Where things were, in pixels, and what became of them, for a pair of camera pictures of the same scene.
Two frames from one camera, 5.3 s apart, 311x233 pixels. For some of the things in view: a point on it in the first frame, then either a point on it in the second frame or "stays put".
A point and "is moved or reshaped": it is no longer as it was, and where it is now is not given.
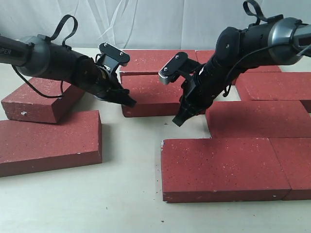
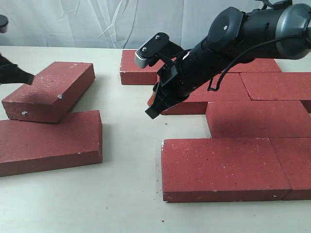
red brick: x=203 y=170 stays put
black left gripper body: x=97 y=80 -> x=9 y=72
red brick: x=294 y=154 stays put
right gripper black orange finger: x=182 y=114 -> x=158 y=103
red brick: x=153 y=97 is moved or reshaped
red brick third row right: x=258 y=119 stays put
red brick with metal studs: x=41 y=100 stays put
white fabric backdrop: x=140 y=24 stays put
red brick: x=27 y=147 stays put
